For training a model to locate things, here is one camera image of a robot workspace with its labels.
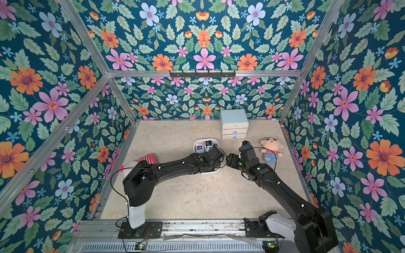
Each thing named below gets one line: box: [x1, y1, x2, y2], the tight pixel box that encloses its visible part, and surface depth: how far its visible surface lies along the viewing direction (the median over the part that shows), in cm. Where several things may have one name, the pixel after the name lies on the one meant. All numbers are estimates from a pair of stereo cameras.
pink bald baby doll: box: [260, 137, 285, 164], surface depth 99 cm
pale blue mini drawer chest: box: [220, 109, 249, 141], surface depth 102 cm
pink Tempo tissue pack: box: [195, 142, 205, 154], surface depth 100 cm
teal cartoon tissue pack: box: [204, 140, 214, 150], surface depth 82 cm
